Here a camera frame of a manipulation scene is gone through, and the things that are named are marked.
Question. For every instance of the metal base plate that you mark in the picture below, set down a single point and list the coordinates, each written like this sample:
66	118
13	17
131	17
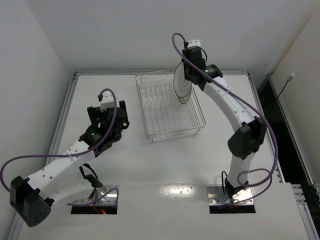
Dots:
216	197
108	195

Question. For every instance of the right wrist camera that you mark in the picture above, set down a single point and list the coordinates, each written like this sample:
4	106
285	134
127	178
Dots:
193	43

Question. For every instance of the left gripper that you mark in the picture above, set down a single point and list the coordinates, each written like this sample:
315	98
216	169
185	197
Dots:
107	114

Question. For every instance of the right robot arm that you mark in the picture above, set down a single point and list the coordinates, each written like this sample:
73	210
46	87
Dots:
249	130

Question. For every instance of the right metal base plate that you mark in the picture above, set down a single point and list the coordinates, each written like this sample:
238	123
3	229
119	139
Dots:
216	197

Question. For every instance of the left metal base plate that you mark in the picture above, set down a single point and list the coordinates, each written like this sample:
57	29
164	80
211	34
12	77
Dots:
108	195

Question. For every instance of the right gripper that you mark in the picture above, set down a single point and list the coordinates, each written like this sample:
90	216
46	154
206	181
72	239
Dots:
188	72

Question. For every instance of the orange sunburst plate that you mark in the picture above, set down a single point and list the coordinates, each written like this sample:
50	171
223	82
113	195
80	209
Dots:
186	98

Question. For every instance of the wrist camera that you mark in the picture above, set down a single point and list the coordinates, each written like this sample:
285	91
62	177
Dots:
106	100
193	43

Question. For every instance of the black rimmed white plate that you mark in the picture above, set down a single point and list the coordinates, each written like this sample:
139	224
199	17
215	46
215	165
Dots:
181	86

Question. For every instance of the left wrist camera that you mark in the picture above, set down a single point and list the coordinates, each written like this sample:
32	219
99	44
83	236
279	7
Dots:
106	100

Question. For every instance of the wire dish rack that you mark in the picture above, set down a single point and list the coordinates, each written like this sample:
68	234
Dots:
164	116

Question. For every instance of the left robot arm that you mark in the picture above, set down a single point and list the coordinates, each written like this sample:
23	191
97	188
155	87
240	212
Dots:
33	196

